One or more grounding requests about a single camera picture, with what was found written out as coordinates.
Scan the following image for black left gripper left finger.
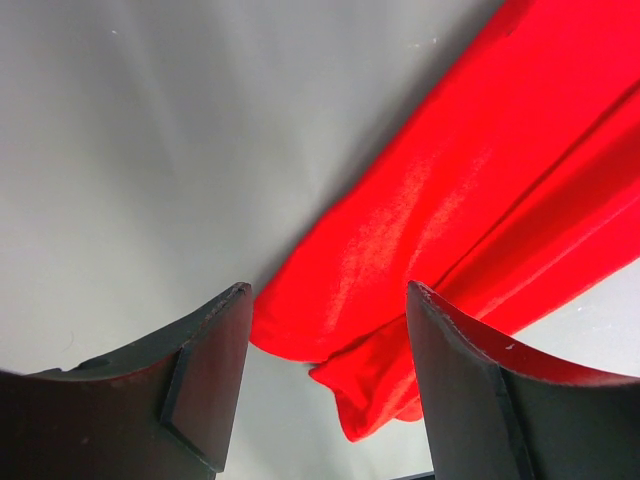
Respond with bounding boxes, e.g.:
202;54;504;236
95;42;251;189
1;283;253;479

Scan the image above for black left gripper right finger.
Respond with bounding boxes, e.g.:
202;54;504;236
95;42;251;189
407;282;639;479

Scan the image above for red t shirt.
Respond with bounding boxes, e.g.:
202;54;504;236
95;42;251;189
251;1;639;442

